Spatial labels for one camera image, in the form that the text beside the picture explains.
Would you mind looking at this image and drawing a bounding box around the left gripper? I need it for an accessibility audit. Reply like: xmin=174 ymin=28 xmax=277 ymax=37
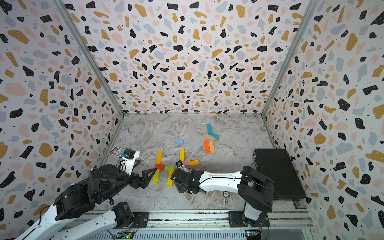
xmin=99 ymin=159 xmax=158 ymax=204

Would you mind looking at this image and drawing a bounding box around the yellow block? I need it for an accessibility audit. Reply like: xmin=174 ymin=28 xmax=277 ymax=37
xmin=179 ymin=149 xmax=185 ymax=162
xmin=152 ymin=169 xmax=160 ymax=185
xmin=167 ymin=171 xmax=174 ymax=187

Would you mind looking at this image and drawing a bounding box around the red block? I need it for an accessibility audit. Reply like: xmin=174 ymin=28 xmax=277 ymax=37
xmin=155 ymin=164 xmax=166 ymax=170

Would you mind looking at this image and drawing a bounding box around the amber block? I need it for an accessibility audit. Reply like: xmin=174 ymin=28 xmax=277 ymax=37
xmin=189 ymin=161 xmax=199 ymax=166

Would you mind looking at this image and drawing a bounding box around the orange-yellow long block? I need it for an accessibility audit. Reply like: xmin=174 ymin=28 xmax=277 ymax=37
xmin=156 ymin=151 xmax=163 ymax=165

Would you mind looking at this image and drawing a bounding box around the lime green block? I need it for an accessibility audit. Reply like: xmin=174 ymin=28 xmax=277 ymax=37
xmin=164 ymin=166 xmax=175 ymax=171

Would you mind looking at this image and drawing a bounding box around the orange block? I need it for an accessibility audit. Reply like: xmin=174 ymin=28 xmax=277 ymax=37
xmin=204 ymin=141 xmax=211 ymax=153

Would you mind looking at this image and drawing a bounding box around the natural wood long block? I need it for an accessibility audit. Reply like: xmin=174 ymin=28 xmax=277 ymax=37
xmin=209 ymin=142 xmax=216 ymax=154

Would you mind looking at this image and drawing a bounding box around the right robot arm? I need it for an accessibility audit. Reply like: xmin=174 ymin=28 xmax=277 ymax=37
xmin=170 ymin=167 xmax=275 ymax=221

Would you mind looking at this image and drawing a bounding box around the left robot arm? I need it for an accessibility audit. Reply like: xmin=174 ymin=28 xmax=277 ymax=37
xmin=18 ymin=165 xmax=157 ymax=240

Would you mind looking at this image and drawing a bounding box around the small printed card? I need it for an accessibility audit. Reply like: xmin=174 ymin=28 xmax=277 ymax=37
xmin=110 ymin=147 xmax=125 ymax=157

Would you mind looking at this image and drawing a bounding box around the light blue block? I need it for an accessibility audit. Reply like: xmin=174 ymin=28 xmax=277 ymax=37
xmin=175 ymin=139 xmax=184 ymax=145

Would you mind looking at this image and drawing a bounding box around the natural wood upper block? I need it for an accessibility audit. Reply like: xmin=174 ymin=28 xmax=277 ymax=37
xmin=203 ymin=134 xmax=216 ymax=142

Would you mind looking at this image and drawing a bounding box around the teal small block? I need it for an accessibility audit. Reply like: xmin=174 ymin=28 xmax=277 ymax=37
xmin=210 ymin=133 xmax=220 ymax=139

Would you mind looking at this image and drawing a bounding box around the teal long block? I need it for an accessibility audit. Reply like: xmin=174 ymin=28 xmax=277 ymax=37
xmin=207 ymin=124 xmax=213 ymax=134

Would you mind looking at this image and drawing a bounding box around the black carrying case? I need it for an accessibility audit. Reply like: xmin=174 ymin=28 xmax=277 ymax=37
xmin=253 ymin=149 xmax=306 ymax=201

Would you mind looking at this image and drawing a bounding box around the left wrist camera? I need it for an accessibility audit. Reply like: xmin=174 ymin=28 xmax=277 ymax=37
xmin=118 ymin=149 xmax=140 ymax=176

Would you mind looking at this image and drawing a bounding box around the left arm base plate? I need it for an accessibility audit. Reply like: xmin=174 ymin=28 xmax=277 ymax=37
xmin=120 ymin=212 xmax=150 ymax=231

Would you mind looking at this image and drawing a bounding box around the aluminium front rail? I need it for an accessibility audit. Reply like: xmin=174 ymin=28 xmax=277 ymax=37
xmin=82 ymin=209 xmax=317 ymax=240

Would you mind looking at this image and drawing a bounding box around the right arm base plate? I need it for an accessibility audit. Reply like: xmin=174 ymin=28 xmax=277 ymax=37
xmin=228 ymin=211 xmax=270 ymax=228

